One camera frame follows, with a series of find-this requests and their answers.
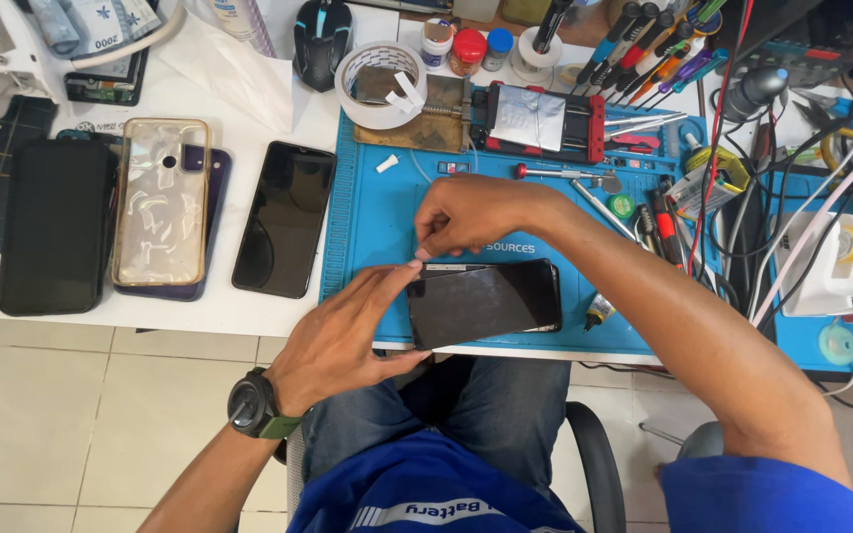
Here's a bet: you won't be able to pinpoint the purple smartphone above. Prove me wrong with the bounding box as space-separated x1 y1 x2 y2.
113 144 233 303

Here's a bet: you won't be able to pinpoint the bundle of black cables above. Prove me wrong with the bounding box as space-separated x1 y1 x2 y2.
708 89 853 334

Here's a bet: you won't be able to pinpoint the person's blue shirt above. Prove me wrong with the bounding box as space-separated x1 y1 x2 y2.
285 428 853 533

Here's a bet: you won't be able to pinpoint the worn brass-coloured work plate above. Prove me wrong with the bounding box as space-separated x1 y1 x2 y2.
353 68 473 155

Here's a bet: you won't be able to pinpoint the person's right hand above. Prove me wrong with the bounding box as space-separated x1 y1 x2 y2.
412 176 558 262

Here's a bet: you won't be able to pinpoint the red cable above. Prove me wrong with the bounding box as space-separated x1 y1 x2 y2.
687 0 756 276

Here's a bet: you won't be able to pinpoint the silver foil phone battery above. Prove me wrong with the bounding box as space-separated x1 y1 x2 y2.
488 84 567 152

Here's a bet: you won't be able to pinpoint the large blue repair mat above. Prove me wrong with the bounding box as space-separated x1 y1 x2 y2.
320 104 725 358

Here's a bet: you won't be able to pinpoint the red and black phone clamp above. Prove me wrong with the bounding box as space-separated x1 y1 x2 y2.
469 80 607 166

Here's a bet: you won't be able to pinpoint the red and black hand tool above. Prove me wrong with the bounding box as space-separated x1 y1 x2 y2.
648 188 687 269

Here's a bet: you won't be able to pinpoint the white round spool stand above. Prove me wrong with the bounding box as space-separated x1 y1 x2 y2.
509 26 564 84

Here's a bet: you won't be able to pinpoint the red-capped metal screwdriver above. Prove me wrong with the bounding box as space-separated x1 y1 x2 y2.
512 162 624 195

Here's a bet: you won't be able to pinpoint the black computer mouse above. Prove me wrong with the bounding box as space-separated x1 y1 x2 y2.
292 0 354 94

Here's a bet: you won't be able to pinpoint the black microscope lens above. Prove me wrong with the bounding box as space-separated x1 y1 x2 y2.
722 66 791 124

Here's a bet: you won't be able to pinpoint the white electric device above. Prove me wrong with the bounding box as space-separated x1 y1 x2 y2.
774 212 853 318

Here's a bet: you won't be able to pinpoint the black pen tool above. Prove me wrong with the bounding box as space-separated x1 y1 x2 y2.
532 0 575 56

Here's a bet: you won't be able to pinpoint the rack of coloured screwdrivers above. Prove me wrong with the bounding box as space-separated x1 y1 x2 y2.
575 0 730 109

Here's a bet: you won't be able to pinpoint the small black circuit panel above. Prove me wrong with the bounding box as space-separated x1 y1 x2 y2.
64 47 151 108

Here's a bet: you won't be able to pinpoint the small jar blue cap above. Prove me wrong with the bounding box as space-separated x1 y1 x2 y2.
481 27 515 74

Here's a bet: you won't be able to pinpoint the white double-sided tape roll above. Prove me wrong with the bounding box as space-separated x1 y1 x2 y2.
334 41 429 131

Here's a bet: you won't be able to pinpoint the silver tweezers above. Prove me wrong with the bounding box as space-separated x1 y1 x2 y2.
603 112 690 141

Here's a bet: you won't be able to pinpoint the black phone case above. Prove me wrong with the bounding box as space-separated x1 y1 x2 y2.
0 138 118 318

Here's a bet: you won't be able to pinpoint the thin metal spudger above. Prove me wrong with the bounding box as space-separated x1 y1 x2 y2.
570 178 639 242

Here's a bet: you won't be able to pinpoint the small blue repair mat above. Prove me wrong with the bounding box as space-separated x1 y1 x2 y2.
766 169 853 376

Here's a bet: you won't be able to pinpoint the clear spray bottle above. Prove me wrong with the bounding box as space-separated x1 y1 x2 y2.
206 0 278 59

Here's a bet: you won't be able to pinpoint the small clear glue tube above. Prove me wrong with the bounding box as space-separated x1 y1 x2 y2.
583 292 617 333

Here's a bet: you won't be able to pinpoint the white jar brown lid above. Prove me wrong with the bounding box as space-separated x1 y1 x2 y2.
420 18 456 72

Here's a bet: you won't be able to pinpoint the black wristwatch with green strap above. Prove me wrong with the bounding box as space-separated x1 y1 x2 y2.
227 366 309 441

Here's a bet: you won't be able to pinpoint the small jar red cap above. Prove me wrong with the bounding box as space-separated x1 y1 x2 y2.
449 27 488 78

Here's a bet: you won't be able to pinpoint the person's dark jeans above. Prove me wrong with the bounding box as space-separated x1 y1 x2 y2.
300 354 573 498

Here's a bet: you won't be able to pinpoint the person's left hand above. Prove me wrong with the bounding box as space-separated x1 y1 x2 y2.
267 259 432 416

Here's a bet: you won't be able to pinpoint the yellow and black glue tube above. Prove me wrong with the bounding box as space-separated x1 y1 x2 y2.
664 132 752 222

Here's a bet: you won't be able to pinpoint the pale cyan round disc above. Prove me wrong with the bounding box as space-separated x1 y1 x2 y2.
816 323 853 367

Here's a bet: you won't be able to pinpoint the clear phone case gold rim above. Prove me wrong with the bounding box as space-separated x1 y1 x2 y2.
111 117 211 288

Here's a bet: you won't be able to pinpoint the folded banknotes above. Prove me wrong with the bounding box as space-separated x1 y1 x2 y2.
27 0 162 61

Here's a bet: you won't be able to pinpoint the pink cable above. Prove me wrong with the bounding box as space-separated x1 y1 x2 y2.
751 124 853 328

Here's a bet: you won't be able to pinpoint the black smartphone with dark screen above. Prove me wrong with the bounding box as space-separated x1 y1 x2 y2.
231 140 338 301

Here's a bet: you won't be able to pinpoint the white tissue paper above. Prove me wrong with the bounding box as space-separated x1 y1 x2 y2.
155 13 295 135

